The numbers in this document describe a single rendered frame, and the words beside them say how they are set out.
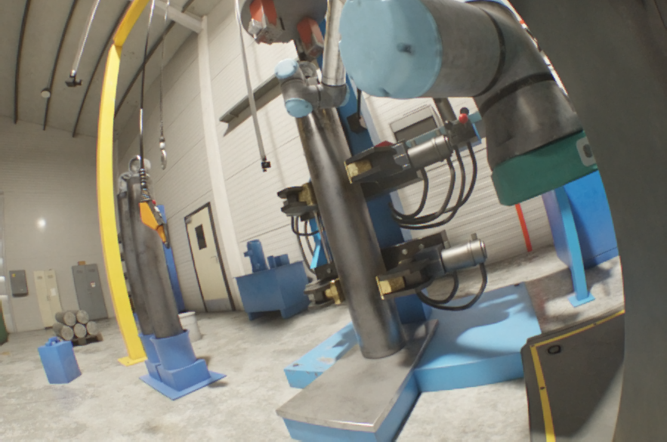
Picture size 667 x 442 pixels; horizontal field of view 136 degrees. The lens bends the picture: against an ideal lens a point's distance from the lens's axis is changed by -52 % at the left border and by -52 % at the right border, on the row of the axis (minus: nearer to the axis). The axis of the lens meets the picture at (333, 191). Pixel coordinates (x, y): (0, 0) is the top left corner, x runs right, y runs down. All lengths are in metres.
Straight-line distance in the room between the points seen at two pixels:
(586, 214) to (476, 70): 1.74
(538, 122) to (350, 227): 0.93
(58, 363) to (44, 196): 9.31
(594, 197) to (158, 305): 2.86
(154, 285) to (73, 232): 9.70
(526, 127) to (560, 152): 0.06
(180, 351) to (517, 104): 1.99
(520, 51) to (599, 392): 0.54
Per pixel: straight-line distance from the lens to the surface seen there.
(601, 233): 2.10
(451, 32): 0.34
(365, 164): 1.11
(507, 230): 3.13
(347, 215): 1.18
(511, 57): 0.44
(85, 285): 10.77
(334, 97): 1.02
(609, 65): 0.16
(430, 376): 1.19
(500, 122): 0.44
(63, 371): 2.99
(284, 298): 3.43
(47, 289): 10.66
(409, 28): 0.31
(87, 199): 11.94
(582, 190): 2.03
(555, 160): 0.41
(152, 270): 1.96
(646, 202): 0.17
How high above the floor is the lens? 0.68
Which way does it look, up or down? 11 degrees up
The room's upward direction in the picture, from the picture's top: 16 degrees counter-clockwise
